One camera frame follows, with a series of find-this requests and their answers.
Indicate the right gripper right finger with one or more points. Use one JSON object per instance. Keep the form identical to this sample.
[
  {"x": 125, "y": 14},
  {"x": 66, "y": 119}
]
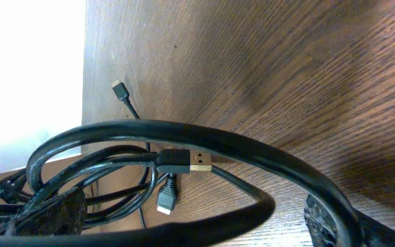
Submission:
[{"x": 323, "y": 230}]

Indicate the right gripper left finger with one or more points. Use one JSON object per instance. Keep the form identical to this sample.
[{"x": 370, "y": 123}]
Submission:
[{"x": 63, "y": 214}]

